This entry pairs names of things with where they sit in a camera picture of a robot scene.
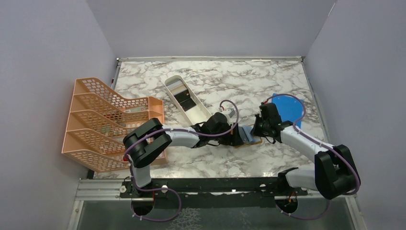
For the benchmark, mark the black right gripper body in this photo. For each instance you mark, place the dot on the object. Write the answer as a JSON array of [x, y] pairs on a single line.
[[260, 126]]

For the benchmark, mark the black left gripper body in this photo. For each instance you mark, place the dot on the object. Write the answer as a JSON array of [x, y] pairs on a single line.
[[228, 139]]

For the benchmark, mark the yellow leather card holder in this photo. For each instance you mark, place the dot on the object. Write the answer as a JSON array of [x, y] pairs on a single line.
[[247, 137]]

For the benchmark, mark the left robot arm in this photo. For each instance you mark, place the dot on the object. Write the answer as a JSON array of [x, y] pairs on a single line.
[[145, 143]]

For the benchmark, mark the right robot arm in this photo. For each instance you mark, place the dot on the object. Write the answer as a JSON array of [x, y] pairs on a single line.
[[334, 173]]

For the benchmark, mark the white plastic card tray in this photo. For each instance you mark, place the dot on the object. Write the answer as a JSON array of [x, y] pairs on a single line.
[[197, 114]]

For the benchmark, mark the black VIP card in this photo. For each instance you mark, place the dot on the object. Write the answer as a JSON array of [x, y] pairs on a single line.
[[181, 96]]

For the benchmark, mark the peach plastic file rack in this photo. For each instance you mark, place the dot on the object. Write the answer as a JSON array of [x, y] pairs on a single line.
[[99, 118]]

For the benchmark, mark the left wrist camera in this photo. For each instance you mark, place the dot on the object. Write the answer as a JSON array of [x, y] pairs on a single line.
[[230, 112]]

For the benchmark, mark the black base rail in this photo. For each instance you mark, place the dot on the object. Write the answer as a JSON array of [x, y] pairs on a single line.
[[169, 193]]

